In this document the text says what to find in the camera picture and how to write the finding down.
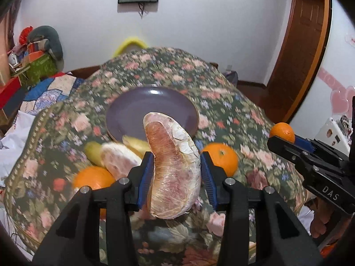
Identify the red box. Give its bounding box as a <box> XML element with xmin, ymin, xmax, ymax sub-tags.
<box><xmin>0</xmin><ymin>76</ymin><xmax>22</xmax><ymax>108</ymax></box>

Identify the large orange on left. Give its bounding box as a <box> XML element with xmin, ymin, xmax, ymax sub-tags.
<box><xmin>71</xmin><ymin>166</ymin><xmax>117</xmax><ymax>219</ymax></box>

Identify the white appliance with stickers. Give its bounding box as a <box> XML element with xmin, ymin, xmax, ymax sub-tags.
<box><xmin>315</xmin><ymin>115</ymin><xmax>353</xmax><ymax>156</ymax></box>

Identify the large orange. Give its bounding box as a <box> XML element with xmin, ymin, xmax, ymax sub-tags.
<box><xmin>71</xmin><ymin>166</ymin><xmax>117</xmax><ymax>219</ymax></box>
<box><xmin>202</xmin><ymin>142</ymin><xmax>238</xmax><ymax>177</ymax></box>

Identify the brown wooden door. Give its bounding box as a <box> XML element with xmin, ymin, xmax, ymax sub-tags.
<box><xmin>260</xmin><ymin>0</ymin><xmax>331</xmax><ymax>123</ymax></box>

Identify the small mandarin orange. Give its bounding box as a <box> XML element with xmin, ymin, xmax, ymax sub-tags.
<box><xmin>269</xmin><ymin>122</ymin><xmax>296</xmax><ymax>143</ymax></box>

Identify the peeled pomelo segment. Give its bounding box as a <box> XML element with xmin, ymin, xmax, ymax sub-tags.
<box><xmin>100</xmin><ymin>142</ymin><xmax>142</xmax><ymax>180</ymax></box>
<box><xmin>143</xmin><ymin>112</ymin><xmax>201</xmax><ymax>220</ymax></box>

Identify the large orange on right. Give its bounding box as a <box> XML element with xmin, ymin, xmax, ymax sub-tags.
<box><xmin>202</xmin><ymin>142</ymin><xmax>238</xmax><ymax>177</ymax></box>

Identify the floral green tablecloth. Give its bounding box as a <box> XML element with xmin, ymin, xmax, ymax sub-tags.
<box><xmin>4</xmin><ymin>47</ymin><xmax>306</xmax><ymax>265</ymax></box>

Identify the patchwork quilt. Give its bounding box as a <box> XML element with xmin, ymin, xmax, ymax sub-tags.
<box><xmin>20</xmin><ymin>72</ymin><xmax>84</xmax><ymax>116</ymax></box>

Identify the yellow round object behind table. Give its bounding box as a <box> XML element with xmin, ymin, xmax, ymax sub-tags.
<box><xmin>112</xmin><ymin>37</ymin><xmax>148</xmax><ymax>58</ymax></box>

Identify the person's right hand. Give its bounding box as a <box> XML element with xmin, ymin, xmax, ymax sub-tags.
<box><xmin>310</xmin><ymin>198</ymin><xmax>351</xmax><ymax>240</ymax></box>

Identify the purple ceramic plate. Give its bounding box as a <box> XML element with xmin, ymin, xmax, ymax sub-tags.
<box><xmin>105</xmin><ymin>85</ymin><xmax>199</xmax><ymax>142</ymax></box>

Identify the green gift box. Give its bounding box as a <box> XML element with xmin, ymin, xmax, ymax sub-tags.
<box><xmin>26</xmin><ymin>53</ymin><xmax>58</xmax><ymax>85</ymax></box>

